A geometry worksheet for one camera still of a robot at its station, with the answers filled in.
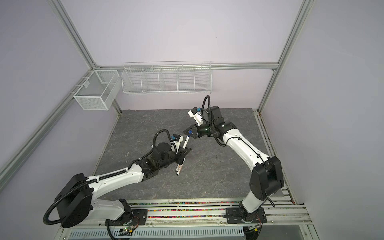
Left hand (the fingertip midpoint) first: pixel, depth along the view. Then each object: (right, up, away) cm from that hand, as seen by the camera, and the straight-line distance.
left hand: (188, 150), depth 79 cm
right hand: (-2, +8, -2) cm, 9 cm away
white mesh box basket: (-62, +36, +21) cm, 75 cm away
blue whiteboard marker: (-1, +5, -4) cm, 6 cm away
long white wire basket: (-16, +46, +20) cm, 52 cm away
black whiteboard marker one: (-7, -13, +10) cm, 18 cm away
